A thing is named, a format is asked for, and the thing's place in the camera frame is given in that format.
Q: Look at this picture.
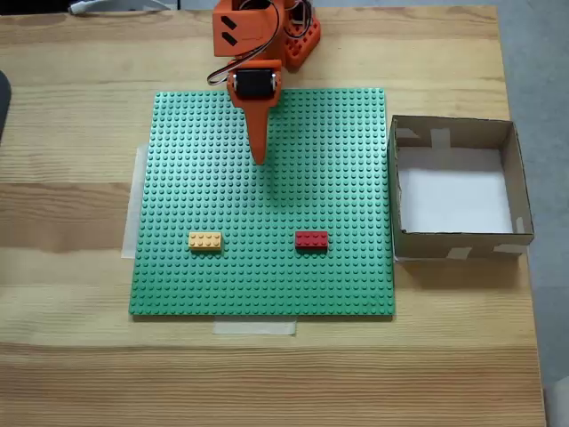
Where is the yellow lego block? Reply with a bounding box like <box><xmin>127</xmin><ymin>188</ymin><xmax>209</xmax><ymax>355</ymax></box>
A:
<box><xmin>188</xmin><ymin>231</ymin><xmax>224</xmax><ymax>254</ymax></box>

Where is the green lego baseplate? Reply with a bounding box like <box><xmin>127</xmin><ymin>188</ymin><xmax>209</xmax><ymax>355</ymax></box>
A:
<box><xmin>128</xmin><ymin>87</ymin><xmax>396</xmax><ymax>321</ymax></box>

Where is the red lego block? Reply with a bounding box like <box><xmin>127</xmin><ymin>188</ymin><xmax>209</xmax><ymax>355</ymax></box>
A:
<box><xmin>294</xmin><ymin>230</ymin><xmax>331</xmax><ymax>253</ymax></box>

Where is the brown cardboard box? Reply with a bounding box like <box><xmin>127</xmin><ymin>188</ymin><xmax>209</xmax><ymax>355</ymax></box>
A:
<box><xmin>387</xmin><ymin>114</ymin><xmax>535</xmax><ymax>264</ymax></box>

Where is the white paper box lining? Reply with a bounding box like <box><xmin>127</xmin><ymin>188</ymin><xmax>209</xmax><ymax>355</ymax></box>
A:
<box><xmin>394</xmin><ymin>146</ymin><xmax>516</xmax><ymax>235</ymax></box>

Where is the long masking tape strip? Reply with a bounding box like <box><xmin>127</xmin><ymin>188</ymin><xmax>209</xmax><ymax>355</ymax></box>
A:
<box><xmin>120</xmin><ymin>142</ymin><xmax>150</xmax><ymax>260</ymax></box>

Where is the black rounded object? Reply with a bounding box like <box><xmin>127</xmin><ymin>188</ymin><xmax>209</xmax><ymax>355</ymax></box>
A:
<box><xmin>0</xmin><ymin>69</ymin><xmax>12</xmax><ymax>146</ymax></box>

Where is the servo cable on arm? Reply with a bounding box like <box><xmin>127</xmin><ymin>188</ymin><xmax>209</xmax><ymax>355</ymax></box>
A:
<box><xmin>206</xmin><ymin>0</ymin><xmax>285</xmax><ymax>88</ymax></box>

